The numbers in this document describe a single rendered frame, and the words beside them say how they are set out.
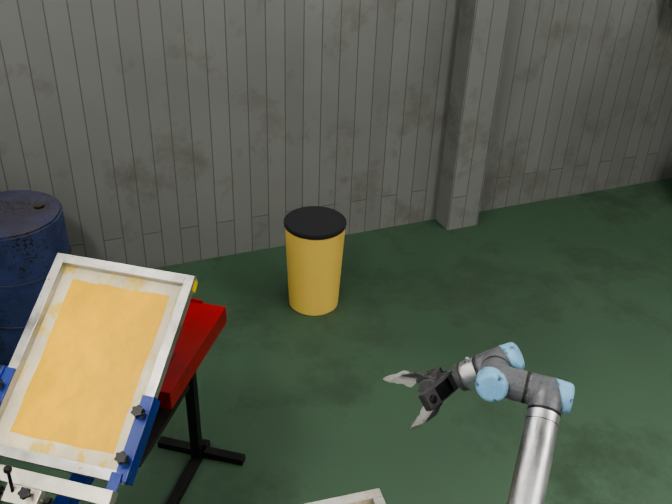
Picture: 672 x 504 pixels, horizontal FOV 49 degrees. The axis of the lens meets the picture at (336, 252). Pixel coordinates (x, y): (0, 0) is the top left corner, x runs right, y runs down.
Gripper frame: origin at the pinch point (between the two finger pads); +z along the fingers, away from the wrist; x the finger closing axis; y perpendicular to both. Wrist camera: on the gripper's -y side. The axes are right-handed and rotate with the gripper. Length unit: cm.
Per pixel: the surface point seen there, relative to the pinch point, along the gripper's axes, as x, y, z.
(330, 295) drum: 5, 292, 142
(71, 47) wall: 224, 225, 188
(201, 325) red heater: 36, 101, 113
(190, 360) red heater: 26, 79, 111
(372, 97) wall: 119, 379, 73
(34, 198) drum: 149, 190, 241
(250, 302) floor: 26, 286, 198
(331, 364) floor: -32, 248, 143
